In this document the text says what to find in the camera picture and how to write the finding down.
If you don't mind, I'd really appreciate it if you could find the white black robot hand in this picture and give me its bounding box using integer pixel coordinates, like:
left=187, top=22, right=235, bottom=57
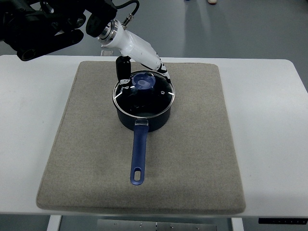
left=98, top=20, right=171, bottom=84

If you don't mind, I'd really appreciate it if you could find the glass pot lid blue knob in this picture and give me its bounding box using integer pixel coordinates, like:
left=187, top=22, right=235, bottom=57
left=112, top=70, right=175, bottom=118

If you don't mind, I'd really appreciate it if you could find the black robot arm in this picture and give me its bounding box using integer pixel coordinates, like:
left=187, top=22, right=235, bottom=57
left=0, top=0, right=140, bottom=61

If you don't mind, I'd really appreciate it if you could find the lower metal floor plate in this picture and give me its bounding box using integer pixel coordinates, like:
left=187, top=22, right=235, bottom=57
left=101, top=49, right=114, bottom=56

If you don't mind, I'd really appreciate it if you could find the beige fabric mat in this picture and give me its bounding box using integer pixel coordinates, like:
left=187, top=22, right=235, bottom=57
left=36, top=61, right=245, bottom=215

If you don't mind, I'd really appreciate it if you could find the white table leg left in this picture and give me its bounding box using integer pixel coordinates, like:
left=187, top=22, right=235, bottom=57
left=46, top=215, right=62, bottom=231

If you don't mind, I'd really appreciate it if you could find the white table leg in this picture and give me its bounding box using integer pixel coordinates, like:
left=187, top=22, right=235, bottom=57
left=46, top=215, right=62, bottom=231
left=231, top=218, right=244, bottom=231

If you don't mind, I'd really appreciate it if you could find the white table leg right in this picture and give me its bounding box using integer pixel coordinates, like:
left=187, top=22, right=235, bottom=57
left=231, top=218, right=244, bottom=231

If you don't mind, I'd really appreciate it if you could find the black desk control panel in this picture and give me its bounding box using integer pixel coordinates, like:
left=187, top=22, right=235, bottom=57
left=258, top=218, right=308, bottom=225

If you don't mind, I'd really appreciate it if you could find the dark saucepan blue handle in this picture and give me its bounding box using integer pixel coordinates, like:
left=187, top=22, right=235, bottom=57
left=112, top=70, right=176, bottom=186

